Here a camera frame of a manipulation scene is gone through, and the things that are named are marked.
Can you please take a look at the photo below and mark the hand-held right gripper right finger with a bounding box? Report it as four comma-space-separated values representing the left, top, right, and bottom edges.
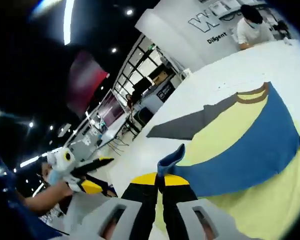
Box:
162, 174, 243, 240

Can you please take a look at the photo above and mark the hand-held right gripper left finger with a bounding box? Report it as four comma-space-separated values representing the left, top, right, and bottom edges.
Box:
76, 172, 158, 240

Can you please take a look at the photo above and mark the yellow grey blue garment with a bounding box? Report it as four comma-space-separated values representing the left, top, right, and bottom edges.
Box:
146, 81, 300, 240

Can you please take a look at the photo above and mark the person's head with mask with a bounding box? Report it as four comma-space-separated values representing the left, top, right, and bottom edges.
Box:
36, 156, 64, 187

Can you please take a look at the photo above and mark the dark roll-up banner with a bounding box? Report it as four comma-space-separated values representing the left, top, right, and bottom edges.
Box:
98, 89, 128, 126

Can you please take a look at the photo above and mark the person's blue shirt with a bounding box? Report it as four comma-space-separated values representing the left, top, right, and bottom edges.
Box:
11, 194, 69, 240

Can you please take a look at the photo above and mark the red hanging banner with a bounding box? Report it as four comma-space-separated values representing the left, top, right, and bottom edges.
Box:
66, 50, 110, 119

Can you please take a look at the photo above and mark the grey cabinet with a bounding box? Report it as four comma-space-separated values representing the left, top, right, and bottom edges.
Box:
139, 83, 176, 119

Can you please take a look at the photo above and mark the long ceiling light strip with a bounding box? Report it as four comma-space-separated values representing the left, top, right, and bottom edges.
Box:
63, 0, 76, 46

